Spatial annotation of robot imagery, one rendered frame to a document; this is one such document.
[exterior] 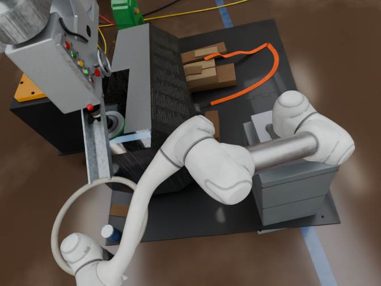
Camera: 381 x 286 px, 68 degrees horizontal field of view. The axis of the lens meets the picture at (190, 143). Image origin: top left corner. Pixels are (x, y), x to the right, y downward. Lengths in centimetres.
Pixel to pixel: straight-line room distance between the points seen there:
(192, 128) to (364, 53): 262
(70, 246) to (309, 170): 113
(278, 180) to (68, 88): 113
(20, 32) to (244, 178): 98
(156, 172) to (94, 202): 181
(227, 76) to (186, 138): 209
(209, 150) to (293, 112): 57
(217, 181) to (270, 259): 147
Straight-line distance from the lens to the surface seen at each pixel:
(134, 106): 188
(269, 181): 151
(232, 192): 79
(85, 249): 108
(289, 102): 130
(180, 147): 89
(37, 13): 132
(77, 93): 151
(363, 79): 308
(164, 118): 182
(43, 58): 140
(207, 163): 81
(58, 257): 149
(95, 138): 166
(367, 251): 232
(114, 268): 100
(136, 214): 97
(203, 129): 90
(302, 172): 154
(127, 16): 364
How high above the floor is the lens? 218
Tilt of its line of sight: 56 degrees down
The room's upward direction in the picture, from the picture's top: 23 degrees counter-clockwise
